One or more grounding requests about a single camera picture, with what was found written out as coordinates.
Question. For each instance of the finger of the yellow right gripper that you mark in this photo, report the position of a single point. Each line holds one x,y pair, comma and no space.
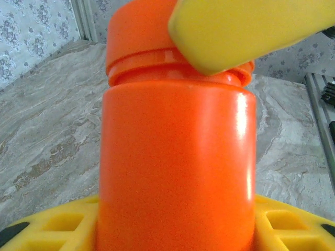
248,28

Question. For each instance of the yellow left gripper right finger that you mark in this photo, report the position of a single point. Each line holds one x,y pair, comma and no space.
295,230

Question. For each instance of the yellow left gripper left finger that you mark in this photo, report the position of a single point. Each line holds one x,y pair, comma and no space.
39,230

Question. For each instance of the orange bottle cap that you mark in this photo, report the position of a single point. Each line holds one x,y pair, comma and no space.
136,26

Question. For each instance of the orange cylinder block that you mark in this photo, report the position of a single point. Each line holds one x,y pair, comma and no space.
170,157

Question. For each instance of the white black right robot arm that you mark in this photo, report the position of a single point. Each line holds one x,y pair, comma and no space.
328,92

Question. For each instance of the aluminium side frame rail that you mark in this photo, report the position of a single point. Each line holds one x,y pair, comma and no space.
318,104

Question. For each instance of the aluminium corner frame post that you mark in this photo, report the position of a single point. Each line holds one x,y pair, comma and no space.
86,18

